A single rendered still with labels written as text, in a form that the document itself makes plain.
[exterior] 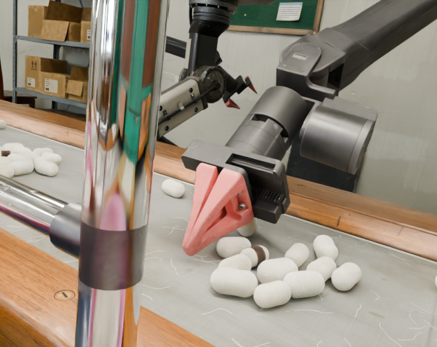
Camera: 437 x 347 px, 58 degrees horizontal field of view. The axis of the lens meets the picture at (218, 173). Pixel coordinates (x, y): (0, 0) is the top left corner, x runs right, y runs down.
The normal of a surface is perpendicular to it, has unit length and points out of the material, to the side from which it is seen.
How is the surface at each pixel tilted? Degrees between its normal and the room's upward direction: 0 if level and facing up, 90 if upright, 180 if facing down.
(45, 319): 0
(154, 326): 0
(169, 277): 0
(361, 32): 36
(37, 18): 90
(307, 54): 40
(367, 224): 45
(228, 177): 60
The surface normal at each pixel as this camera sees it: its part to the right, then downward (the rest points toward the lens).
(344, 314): 0.14, -0.96
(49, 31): -0.50, -0.09
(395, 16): -0.07, -0.58
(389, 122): -0.54, 0.14
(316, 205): -0.28, -0.58
